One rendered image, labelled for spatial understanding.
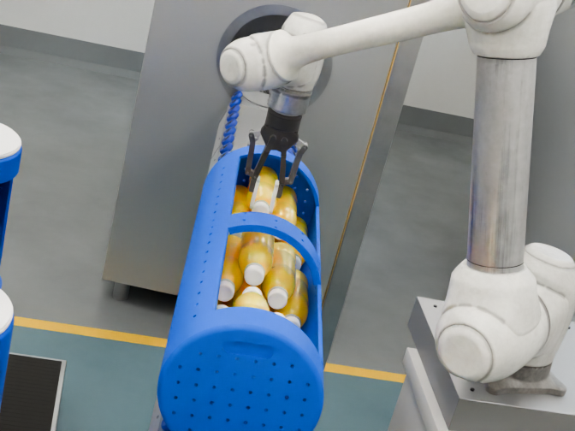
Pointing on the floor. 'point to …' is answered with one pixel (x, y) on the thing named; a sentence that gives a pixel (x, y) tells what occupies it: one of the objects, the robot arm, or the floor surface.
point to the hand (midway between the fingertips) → (264, 195)
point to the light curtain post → (368, 183)
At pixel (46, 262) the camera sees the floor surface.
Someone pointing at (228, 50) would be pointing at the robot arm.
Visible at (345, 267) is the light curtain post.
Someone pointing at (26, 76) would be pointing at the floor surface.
